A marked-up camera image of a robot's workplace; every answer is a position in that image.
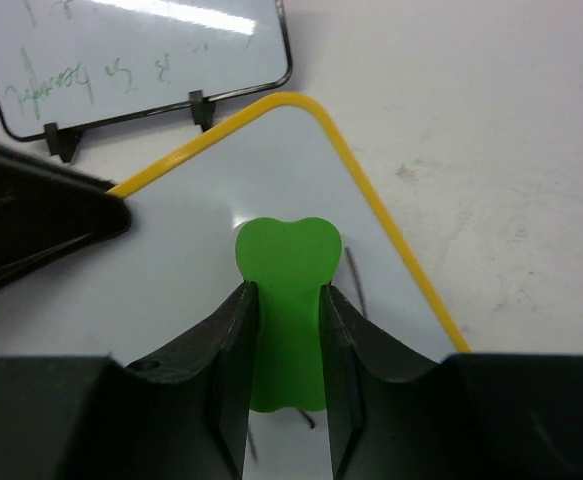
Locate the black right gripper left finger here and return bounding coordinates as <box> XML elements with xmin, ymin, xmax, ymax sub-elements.
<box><xmin>90</xmin><ymin>282</ymin><xmax>259</xmax><ymax>479</ymax></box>

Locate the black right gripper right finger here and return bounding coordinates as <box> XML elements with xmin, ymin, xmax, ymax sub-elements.
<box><xmin>319</xmin><ymin>286</ymin><xmax>488</xmax><ymax>479</ymax></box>

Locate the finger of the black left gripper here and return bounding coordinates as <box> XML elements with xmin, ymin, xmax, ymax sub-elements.
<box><xmin>0</xmin><ymin>145</ymin><xmax>132</xmax><ymax>289</ymax></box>

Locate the yellow framed whiteboard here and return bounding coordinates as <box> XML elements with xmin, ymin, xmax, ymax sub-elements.
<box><xmin>0</xmin><ymin>93</ymin><xmax>468</xmax><ymax>479</ymax></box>

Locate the green whiteboard eraser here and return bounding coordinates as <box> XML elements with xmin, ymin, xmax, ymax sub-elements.
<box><xmin>235</xmin><ymin>217</ymin><xmax>342</xmax><ymax>413</ymax></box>

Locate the black framed whiteboard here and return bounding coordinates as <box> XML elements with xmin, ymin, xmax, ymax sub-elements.
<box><xmin>0</xmin><ymin>0</ymin><xmax>293</xmax><ymax>142</ymax></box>

